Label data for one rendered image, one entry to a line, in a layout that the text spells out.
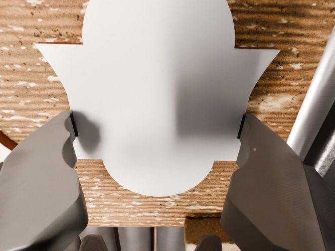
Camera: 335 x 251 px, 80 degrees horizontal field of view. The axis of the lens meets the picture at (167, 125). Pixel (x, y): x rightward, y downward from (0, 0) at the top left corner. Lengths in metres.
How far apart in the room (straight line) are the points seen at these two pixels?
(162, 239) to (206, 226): 0.09
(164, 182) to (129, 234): 0.13
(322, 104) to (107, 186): 0.18
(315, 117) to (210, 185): 0.10
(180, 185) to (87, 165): 0.07
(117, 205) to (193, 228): 0.07
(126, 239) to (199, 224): 0.11
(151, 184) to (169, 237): 0.13
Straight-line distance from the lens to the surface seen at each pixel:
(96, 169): 0.17
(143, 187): 0.16
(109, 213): 0.21
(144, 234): 0.28
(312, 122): 0.20
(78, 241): 0.35
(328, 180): 0.25
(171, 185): 0.16
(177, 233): 0.27
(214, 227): 0.21
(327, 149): 0.23
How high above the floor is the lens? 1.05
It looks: 58 degrees down
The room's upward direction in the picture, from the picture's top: 179 degrees clockwise
